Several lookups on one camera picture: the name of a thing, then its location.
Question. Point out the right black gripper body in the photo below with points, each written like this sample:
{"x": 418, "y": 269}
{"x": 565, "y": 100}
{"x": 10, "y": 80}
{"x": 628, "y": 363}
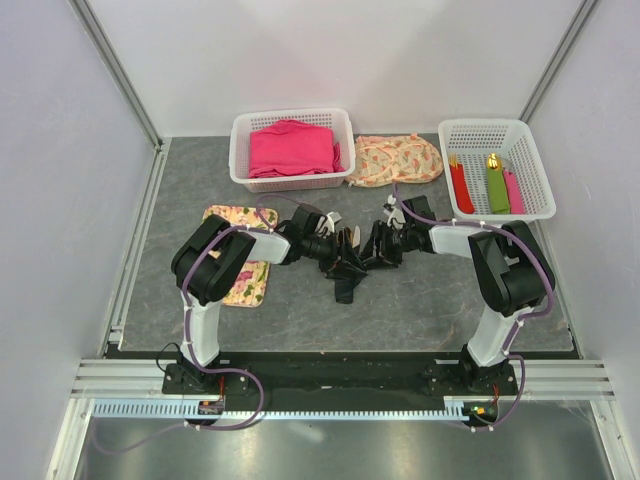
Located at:
{"x": 393, "y": 243}

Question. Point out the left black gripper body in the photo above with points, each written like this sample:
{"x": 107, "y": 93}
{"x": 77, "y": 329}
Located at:
{"x": 325, "y": 251}

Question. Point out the black paper napkin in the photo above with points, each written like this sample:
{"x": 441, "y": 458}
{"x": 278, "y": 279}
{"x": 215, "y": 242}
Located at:
{"x": 357, "y": 269}

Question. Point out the silver table knife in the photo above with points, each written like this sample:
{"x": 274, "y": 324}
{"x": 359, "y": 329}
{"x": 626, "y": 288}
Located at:
{"x": 356, "y": 238}

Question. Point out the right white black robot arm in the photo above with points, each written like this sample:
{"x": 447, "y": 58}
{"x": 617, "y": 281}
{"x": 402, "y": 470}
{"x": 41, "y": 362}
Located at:
{"x": 512, "y": 273}

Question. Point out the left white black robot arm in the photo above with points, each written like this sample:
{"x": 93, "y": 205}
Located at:
{"x": 207, "y": 266}

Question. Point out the red napkin roll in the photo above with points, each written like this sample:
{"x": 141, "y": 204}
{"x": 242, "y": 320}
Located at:
{"x": 460, "y": 187}

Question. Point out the green napkin roll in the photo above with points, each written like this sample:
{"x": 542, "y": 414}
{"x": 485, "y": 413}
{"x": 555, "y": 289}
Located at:
{"x": 496, "y": 189}

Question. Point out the pink napkin roll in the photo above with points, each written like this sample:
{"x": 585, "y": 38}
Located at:
{"x": 513, "y": 193}

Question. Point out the floral placemat tray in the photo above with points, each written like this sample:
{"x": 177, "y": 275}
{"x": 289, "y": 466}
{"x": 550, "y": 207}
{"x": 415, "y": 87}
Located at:
{"x": 250, "y": 285}

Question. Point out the pink folded cloth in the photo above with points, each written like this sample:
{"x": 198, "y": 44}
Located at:
{"x": 293, "y": 148}

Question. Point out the white basket with pink cloth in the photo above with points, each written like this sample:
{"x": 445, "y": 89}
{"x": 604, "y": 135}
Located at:
{"x": 336, "y": 119}

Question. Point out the white basket with rolls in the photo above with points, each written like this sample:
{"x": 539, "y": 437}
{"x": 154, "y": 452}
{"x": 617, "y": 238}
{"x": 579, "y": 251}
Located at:
{"x": 472, "y": 140}

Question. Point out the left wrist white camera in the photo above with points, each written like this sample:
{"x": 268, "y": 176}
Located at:
{"x": 327, "y": 224}

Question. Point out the wrist white camera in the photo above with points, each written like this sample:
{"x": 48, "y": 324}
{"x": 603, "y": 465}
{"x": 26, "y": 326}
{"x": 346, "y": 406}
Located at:
{"x": 394, "y": 213}
{"x": 327, "y": 224}

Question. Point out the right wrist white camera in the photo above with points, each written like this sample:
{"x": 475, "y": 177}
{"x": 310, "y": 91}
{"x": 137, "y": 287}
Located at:
{"x": 394, "y": 213}

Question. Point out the floral drawstring pouch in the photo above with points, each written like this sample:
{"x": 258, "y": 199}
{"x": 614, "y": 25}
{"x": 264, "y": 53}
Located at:
{"x": 383, "y": 160}

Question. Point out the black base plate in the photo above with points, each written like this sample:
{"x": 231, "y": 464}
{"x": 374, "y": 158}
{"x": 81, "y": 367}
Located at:
{"x": 435, "y": 374}

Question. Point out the left aluminium frame post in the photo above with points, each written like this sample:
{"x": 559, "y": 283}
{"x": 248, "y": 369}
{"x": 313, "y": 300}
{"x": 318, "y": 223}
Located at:
{"x": 103, "y": 45}

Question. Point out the aluminium frame post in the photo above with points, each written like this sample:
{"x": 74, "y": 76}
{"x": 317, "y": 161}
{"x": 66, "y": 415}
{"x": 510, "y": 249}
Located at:
{"x": 103, "y": 45}
{"x": 567, "y": 42}

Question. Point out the front aluminium rail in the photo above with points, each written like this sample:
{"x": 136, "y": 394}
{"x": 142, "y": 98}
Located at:
{"x": 545, "y": 380}

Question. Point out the blue slotted cable duct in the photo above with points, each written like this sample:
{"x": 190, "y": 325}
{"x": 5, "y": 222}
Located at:
{"x": 194, "y": 409}

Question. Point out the right aluminium frame post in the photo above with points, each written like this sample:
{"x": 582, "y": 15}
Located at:
{"x": 567, "y": 42}

